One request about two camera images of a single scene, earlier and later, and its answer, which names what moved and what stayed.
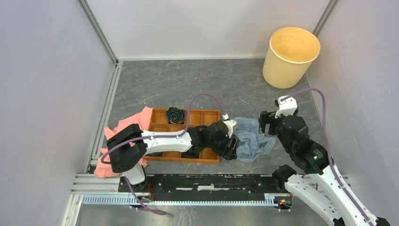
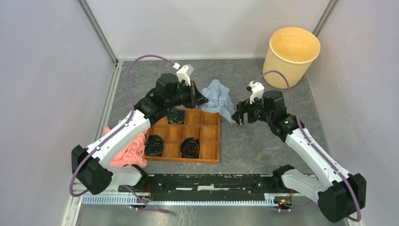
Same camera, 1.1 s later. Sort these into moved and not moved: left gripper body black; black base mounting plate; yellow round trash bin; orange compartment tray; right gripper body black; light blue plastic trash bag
Moved: light blue plastic trash bag; right gripper body black; left gripper body black
Not moved: yellow round trash bin; orange compartment tray; black base mounting plate
